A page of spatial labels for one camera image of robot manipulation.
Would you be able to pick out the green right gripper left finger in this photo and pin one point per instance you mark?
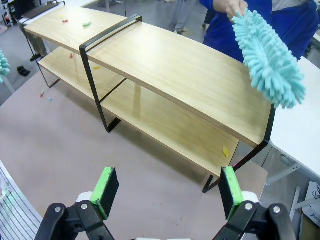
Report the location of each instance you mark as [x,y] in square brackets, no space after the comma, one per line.
[103,195]

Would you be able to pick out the green right gripper right finger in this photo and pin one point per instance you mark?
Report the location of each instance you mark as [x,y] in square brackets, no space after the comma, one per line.
[231,192]

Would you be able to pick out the teal chenille duster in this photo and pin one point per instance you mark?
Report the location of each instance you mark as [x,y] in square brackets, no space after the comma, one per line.
[3,65]
[270,62]

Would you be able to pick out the person's right forearm blue sleeve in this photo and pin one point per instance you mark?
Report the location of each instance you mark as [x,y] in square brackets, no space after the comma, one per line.
[215,4]

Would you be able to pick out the person's right hand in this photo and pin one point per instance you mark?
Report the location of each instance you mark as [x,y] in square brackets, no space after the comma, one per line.
[236,6]

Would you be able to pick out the magenta paper scrap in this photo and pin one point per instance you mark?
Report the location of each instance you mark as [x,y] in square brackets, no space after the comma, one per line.
[235,164]

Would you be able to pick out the white printed box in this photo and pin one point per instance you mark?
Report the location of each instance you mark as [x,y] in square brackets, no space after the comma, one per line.
[312,200]

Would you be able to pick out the white slatted panel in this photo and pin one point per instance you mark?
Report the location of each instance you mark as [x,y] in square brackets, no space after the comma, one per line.
[15,212]

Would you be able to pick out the white side table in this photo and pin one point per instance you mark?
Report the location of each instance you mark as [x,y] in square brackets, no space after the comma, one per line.
[300,130]

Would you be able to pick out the black shoe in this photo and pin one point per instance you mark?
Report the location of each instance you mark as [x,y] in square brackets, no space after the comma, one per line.
[23,71]

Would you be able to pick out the person in khaki trousers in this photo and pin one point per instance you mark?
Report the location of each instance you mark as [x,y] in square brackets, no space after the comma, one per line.
[37,47]

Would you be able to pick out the green paper scrap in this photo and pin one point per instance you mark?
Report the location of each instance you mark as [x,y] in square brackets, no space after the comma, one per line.
[87,24]

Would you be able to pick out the person in blue sweater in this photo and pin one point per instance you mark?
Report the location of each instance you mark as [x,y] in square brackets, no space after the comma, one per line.
[300,25]

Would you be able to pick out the person black top grey trousers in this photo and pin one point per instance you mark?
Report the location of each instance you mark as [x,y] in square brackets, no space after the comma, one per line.
[181,15]

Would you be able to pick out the wooden two-tier shelf black frame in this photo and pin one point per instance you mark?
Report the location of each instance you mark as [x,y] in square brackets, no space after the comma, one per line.
[50,31]
[175,75]

